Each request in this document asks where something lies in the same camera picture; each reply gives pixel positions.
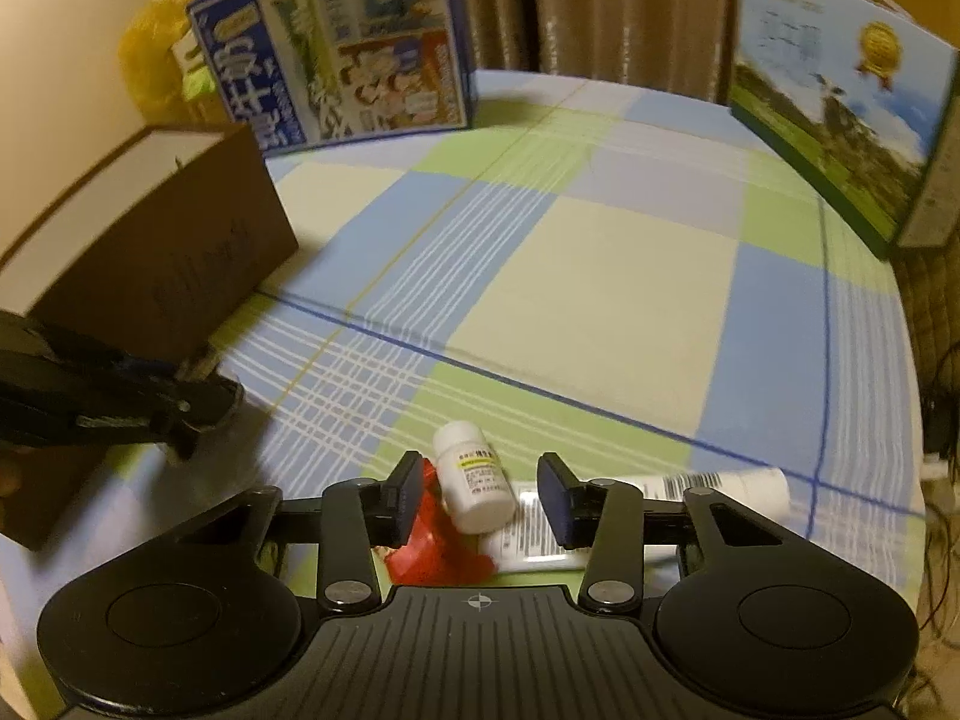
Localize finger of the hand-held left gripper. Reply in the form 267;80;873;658
66;377;245;466
28;321;182;388

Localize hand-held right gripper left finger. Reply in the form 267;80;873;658
161;451;430;613

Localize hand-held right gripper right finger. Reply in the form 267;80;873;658
535;451;790;613

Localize red packet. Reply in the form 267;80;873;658
382;460;500;587

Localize white medicine bottle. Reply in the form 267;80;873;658
433;420;520;536

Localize white printed tube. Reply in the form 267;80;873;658
480;466;791;578

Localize brown cardboard box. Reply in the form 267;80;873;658
0;122;302;550

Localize checked tablecloth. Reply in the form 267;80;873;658
0;67;932;695

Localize yellow plastic bag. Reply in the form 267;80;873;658
118;0;226;130

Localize blue printed carton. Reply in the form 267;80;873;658
185;0;481;160

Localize brown quilted cover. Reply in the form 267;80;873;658
892;240;960;421

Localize green landscape milk carton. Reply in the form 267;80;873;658
726;0;960;263

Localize beige curtain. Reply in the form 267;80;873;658
442;0;865;104

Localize dark thin cable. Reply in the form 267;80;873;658
916;517;960;635

